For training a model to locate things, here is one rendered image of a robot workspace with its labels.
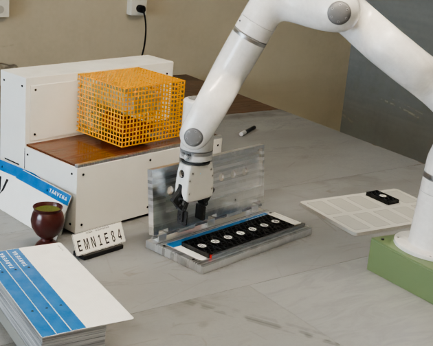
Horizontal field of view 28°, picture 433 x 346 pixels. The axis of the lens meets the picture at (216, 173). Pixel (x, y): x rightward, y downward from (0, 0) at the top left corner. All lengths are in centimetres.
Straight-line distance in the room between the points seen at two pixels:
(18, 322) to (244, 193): 92
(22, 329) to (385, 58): 103
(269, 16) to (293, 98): 288
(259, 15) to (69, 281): 76
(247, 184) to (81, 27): 181
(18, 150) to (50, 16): 164
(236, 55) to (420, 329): 77
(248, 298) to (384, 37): 69
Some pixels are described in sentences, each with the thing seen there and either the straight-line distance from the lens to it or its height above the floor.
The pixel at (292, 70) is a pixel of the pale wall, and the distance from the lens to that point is 488.
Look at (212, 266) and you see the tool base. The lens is 215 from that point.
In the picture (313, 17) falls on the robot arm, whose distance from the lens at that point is 202.
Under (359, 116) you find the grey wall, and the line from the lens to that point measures 513.
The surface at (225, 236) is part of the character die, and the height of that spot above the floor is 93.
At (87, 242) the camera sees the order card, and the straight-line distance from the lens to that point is 218.
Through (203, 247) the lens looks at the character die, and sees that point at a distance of 220.
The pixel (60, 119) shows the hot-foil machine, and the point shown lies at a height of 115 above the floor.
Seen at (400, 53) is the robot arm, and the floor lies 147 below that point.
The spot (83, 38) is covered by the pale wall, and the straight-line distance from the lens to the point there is 410.
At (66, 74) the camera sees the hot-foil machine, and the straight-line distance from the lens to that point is 245.
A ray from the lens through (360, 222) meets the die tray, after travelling 256.
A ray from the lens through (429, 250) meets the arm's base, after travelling 220.
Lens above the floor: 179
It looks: 18 degrees down
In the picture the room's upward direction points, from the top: 5 degrees clockwise
